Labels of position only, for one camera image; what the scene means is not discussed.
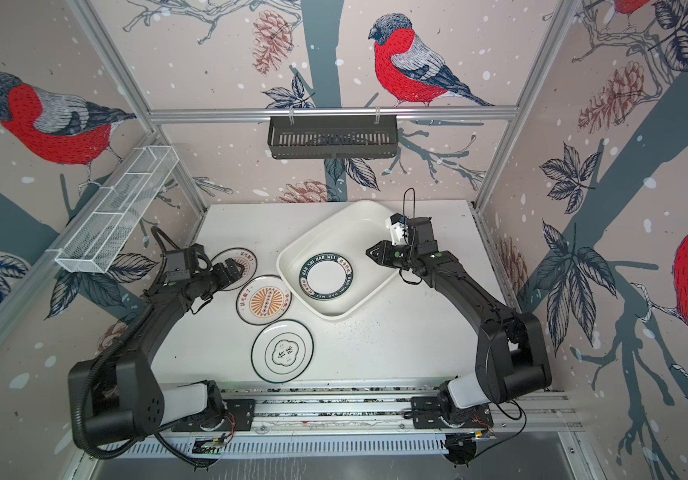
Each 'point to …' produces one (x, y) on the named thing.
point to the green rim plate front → (326, 276)
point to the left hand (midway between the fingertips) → (228, 273)
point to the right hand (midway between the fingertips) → (367, 255)
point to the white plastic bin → (350, 232)
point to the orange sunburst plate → (263, 300)
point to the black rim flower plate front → (282, 350)
